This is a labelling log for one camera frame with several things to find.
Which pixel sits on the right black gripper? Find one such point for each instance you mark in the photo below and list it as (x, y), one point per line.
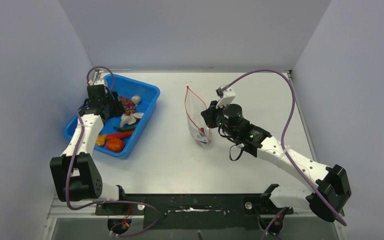
(210, 115)

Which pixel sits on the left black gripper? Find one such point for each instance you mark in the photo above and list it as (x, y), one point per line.
(118, 109)

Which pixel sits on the clear zip top bag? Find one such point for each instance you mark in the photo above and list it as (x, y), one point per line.
(193, 106)

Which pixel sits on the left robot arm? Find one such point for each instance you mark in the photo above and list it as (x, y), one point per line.
(74, 172)

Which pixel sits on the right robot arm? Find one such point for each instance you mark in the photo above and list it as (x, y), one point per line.
(327, 189)

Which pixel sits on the purple grape bunch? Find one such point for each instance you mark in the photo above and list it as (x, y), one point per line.
(128, 105)

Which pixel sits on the green chili pepper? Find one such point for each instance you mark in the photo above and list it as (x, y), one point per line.
(126, 128)

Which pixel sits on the white garlic bulb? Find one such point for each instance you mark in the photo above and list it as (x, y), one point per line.
(136, 99)

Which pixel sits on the orange carrot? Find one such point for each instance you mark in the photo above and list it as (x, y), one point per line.
(119, 135)

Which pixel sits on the orange tomato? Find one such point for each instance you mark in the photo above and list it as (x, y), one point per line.
(115, 145)

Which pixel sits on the blue plastic bin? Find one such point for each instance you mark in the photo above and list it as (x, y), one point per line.
(125, 87)

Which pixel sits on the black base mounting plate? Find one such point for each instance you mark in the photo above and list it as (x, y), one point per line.
(192, 211)

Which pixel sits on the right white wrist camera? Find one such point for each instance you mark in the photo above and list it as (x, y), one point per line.
(226, 95)

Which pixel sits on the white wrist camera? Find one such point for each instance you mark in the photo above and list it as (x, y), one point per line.
(98, 81)
(226, 95)

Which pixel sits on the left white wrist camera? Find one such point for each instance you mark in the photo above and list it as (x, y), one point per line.
(98, 81)

